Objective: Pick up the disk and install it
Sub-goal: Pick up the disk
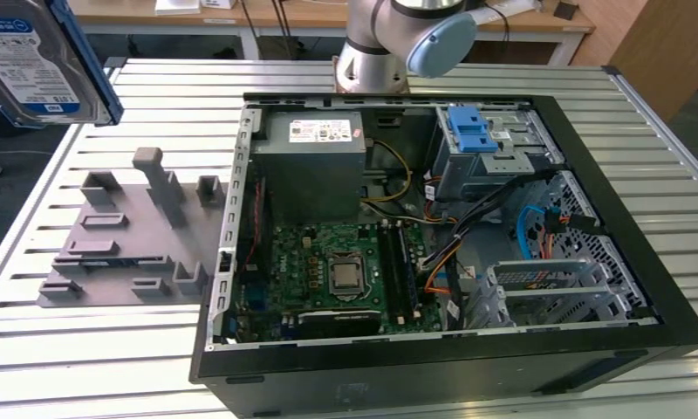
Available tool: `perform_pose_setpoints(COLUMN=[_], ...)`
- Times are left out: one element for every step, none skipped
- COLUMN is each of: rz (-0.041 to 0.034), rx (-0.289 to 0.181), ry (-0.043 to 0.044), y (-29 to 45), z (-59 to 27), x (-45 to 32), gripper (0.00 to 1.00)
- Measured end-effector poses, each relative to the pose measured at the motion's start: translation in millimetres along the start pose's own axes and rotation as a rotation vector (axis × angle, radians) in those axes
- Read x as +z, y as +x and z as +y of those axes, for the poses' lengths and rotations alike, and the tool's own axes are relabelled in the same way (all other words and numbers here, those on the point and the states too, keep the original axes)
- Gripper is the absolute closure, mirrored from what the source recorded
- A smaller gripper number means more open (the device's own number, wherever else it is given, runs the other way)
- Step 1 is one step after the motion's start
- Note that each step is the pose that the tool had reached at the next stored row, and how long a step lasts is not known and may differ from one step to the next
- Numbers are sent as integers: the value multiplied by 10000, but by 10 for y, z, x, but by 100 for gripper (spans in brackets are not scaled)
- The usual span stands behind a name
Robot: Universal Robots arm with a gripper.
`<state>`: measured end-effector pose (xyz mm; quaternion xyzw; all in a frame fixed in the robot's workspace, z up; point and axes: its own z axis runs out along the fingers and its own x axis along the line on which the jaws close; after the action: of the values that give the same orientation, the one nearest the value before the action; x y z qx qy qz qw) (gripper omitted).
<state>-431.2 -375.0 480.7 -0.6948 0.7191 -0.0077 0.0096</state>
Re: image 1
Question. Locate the hard disk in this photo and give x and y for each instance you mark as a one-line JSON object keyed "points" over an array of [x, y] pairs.
{"points": [[35, 65]]}

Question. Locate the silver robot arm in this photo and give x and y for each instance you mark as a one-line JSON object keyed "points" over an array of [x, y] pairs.
{"points": [[379, 39]]}

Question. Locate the silver disk bay cage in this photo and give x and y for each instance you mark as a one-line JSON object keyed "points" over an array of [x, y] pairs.
{"points": [[553, 291]]}

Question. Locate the grey power supply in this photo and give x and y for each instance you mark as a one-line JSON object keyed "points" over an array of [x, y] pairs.
{"points": [[308, 183]]}

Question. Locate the silver CPU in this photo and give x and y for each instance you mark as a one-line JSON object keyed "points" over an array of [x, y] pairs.
{"points": [[347, 277]]}

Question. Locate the green motherboard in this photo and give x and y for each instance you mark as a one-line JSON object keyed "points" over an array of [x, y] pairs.
{"points": [[291, 262]]}

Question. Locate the black RAM slot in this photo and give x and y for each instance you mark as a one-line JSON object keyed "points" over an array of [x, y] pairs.
{"points": [[407, 270], [399, 270], [413, 270]]}

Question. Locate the black graphics card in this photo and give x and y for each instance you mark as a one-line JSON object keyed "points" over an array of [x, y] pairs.
{"points": [[337, 320]]}

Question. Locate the silver optical drive cage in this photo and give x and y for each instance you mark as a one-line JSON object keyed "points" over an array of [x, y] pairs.
{"points": [[500, 170]]}

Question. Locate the blue plastic drive latch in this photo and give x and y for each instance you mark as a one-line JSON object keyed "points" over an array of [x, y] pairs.
{"points": [[471, 131]]}

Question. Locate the grey parts rack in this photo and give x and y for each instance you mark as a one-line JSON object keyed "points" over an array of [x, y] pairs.
{"points": [[128, 244]]}

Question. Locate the black PC case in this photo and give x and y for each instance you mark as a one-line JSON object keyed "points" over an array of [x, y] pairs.
{"points": [[443, 384]]}

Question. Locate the white box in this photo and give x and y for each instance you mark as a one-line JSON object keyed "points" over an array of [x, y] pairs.
{"points": [[177, 4], [217, 3]]}

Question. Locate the wooden desk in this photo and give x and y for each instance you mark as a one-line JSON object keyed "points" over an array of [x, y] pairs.
{"points": [[151, 18]]}

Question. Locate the wooden cabinet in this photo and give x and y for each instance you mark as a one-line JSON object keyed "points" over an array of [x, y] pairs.
{"points": [[664, 43]]}

